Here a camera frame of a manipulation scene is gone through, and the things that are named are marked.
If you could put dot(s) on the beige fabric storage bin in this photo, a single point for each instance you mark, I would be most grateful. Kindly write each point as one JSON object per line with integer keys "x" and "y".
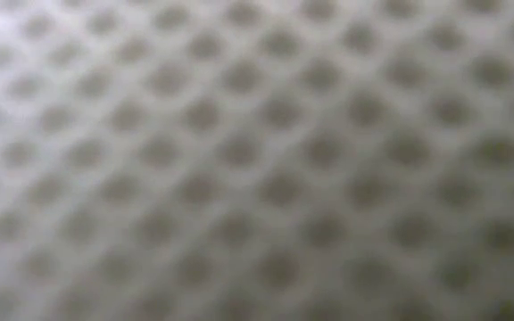
{"x": 257, "y": 160}

